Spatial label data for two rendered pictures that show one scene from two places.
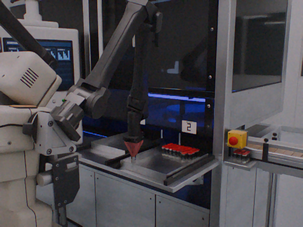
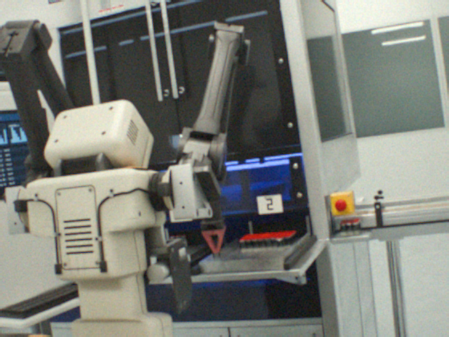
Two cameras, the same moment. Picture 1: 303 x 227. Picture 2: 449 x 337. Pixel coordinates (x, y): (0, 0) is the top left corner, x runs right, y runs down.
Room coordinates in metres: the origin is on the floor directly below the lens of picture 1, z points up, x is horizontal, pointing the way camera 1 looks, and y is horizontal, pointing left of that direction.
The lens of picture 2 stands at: (-0.47, 0.60, 1.27)
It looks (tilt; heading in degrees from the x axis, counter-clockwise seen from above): 3 degrees down; 341
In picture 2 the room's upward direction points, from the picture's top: 8 degrees counter-clockwise
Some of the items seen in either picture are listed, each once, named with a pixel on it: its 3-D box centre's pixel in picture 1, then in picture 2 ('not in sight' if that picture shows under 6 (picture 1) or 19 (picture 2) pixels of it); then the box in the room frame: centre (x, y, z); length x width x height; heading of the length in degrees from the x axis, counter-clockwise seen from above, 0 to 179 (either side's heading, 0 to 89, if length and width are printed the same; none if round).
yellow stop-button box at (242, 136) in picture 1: (237, 138); (342, 203); (1.32, -0.41, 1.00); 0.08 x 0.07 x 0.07; 141
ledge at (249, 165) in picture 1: (242, 162); (353, 236); (1.35, -0.44, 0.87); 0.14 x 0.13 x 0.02; 141
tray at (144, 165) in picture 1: (165, 160); (257, 252); (1.30, -0.07, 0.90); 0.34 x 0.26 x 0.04; 141
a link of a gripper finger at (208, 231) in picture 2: (134, 146); (215, 237); (1.26, 0.08, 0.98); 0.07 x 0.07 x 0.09; 67
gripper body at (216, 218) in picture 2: (134, 130); (212, 213); (1.26, 0.08, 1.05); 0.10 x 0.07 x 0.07; 157
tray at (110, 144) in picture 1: (129, 142); (175, 251); (1.60, 0.13, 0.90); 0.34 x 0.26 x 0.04; 141
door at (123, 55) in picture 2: (116, 35); (117, 90); (1.80, 0.21, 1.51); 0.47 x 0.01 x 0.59; 51
